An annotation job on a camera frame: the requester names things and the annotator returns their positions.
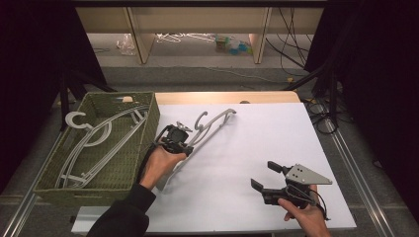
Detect person's left hand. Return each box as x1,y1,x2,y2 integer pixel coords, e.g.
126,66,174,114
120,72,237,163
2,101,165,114
139,145,188,192

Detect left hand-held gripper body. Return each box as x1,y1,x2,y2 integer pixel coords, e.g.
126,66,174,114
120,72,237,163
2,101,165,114
154,121,195,156

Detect metal floor rail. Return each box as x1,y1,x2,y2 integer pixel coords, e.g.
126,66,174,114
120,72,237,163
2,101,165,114
0,130,64,237
323,118,397,237

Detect white wire hangers pile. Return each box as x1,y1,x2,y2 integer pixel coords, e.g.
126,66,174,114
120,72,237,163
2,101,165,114
154,32,217,44

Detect right hand-held gripper cable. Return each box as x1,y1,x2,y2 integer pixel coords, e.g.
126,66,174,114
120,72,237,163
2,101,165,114
286,183,331,222

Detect black coiled floor cables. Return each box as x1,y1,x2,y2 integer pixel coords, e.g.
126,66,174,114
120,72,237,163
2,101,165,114
303,98,341,136

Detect hand-held gripper cable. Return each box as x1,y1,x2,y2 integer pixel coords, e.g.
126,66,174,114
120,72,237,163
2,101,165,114
286,183,331,222
136,126,172,184

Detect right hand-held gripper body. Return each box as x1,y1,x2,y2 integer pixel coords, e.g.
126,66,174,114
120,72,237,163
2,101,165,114
261,163,334,208

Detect green woven basket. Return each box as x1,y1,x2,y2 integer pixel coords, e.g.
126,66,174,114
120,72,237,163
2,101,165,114
33,91,161,207

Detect thin light floor cable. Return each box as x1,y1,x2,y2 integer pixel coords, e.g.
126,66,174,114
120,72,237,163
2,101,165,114
203,66,292,84

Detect white table sheet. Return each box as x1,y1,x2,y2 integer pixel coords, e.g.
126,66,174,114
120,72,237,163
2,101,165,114
70,102,358,235

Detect left hand-held gripper cable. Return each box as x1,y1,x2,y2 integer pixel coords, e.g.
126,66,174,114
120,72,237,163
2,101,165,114
136,126,172,184

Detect colourful plastic toys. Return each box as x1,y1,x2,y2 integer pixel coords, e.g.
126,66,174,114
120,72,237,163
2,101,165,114
213,34,253,56

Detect person's right hand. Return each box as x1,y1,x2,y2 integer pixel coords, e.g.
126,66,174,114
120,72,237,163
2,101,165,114
277,184,332,237

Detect beige wooden shelf unit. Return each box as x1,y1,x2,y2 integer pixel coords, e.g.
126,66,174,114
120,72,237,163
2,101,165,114
74,6,325,65

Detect black curtain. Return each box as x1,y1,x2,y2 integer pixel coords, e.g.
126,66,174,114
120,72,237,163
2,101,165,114
303,0,419,229
0,0,109,196

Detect clear plastic bag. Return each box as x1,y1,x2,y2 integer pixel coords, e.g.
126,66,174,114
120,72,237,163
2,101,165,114
116,33,137,56

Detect black metal stand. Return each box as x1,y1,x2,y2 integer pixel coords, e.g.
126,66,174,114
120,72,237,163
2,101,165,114
282,61,341,126
58,64,117,132

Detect black hanging cables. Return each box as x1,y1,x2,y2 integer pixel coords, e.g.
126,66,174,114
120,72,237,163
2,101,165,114
264,6,314,69

